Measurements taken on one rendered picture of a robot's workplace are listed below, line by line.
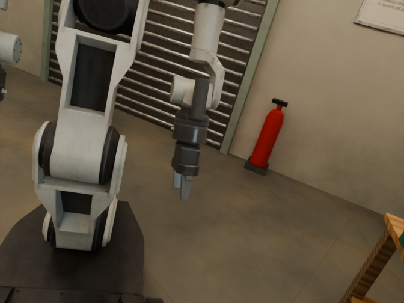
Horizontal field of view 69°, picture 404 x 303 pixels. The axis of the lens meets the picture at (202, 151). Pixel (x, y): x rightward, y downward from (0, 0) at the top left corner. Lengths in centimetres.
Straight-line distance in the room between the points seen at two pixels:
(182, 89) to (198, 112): 7
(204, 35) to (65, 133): 38
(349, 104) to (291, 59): 55
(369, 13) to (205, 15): 183
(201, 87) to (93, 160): 29
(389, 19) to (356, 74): 39
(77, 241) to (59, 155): 36
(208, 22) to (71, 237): 70
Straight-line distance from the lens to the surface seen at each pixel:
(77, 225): 93
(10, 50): 78
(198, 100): 68
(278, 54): 246
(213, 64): 73
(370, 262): 131
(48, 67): 354
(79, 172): 71
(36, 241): 116
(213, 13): 75
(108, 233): 100
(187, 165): 71
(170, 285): 129
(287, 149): 255
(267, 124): 235
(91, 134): 69
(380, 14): 247
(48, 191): 79
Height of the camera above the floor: 95
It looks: 22 degrees down
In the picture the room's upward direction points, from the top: 17 degrees clockwise
